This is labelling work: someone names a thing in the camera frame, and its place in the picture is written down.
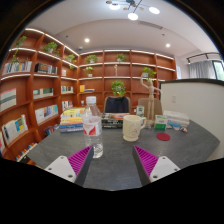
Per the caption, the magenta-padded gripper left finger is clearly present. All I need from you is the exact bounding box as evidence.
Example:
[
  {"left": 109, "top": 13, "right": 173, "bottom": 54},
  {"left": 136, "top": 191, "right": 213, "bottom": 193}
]
[{"left": 44, "top": 145, "right": 95, "bottom": 187}]

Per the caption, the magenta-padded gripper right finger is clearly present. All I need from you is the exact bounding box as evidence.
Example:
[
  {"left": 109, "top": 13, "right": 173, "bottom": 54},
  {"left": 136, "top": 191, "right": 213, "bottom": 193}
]
[{"left": 132, "top": 145, "right": 181, "bottom": 187}]

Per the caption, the clear plastic water bottle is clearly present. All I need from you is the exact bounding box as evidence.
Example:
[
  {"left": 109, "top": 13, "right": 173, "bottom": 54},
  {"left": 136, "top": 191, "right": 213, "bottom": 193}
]
[{"left": 81, "top": 95, "right": 104, "bottom": 159}]

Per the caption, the flat round red coaster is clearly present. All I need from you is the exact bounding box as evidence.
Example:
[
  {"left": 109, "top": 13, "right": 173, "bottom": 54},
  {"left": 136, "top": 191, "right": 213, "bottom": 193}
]
[{"left": 156, "top": 132, "right": 171, "bottom": 142}]

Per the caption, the green and white box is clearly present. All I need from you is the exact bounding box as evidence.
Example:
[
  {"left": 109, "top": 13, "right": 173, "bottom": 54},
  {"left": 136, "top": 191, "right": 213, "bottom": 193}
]
[{"left": 153, "top": 114, "right": 168, "bottom": 131}]

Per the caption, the stack of colourful books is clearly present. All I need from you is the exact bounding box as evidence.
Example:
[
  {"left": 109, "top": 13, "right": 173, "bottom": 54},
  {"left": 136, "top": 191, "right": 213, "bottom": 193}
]
[{"left": 59, "top": 107, "right": 87, "bottom": 134}]

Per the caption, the cream ceramic mug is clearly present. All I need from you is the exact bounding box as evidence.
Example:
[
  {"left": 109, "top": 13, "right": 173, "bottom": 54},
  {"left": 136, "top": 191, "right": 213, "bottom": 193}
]
[{"left": 122, "top": 114, "right": 148, "bottom": 143}]

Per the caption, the stack of white books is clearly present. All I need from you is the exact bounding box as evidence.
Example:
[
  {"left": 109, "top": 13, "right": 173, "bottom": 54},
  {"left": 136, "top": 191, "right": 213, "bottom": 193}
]
[{"left": 163, "top": 109, "right": 191, "bottom": 128}]

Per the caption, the small green white carton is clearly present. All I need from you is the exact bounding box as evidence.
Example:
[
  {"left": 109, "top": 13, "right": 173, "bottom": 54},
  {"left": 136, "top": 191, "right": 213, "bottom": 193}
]
[{"left": 135, "top": 105, "right": 145, "bottom": 118}]

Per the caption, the tan chair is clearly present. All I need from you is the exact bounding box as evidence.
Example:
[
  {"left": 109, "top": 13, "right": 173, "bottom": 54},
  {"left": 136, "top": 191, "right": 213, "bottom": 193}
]
[{"left": 137, "top": 97, "right": 163, "bottom": 118}]

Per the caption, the wooden artist mannequin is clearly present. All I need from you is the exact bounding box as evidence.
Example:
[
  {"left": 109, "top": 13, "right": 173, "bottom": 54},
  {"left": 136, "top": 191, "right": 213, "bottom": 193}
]
[{"left": 139, "top": 77, "right": 162, "bottom": 127}]

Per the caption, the stack of dark books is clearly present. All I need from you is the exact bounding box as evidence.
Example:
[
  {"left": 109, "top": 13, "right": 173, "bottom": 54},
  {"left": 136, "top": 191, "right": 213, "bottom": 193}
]
[{"left": 100, "top": 112, "right": 130, "bottom": 129}]

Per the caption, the wooden bookshelf unit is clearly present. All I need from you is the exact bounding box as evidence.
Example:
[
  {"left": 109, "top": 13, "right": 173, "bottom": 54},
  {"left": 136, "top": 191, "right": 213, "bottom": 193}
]
[{"left": 0, "top": 27, "right": 178, "bottom": 164}]

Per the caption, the chair with dark jacket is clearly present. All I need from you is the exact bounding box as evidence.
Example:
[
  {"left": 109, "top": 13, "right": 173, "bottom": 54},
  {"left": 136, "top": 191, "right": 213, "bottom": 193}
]
[{"left": 103, "top": 96, "right": 132, "bottom": 114}]

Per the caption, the grey curtain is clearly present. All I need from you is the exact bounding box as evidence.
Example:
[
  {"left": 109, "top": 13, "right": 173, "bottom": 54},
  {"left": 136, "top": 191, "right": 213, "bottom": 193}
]
[{"left": 188, "top": 59, "right": 217, "bottom": 80}]

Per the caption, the window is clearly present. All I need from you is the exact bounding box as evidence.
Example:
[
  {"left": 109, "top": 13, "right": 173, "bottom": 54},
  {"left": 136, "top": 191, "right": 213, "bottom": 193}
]
[{"left": 212, "top": 59, "right": 224, "bottom": 82}]

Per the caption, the ceiling air vent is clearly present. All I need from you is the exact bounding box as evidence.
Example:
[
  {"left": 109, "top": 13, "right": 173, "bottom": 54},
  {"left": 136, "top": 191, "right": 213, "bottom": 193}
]
[{"left": 138, "top": 20, "right": 164, "bottom": 30}]

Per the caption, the branched ceiling lamp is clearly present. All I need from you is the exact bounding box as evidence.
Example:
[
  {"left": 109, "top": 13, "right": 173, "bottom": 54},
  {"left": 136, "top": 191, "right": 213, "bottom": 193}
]
[{"left": 105, "top": 0, "right": 161, "bottom": 22}]

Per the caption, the black ceiling track rail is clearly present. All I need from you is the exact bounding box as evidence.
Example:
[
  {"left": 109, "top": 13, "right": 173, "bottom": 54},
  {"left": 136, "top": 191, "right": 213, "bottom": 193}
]
[{"left": 186, "top": 52, "right": 222, "bottom": 65}]

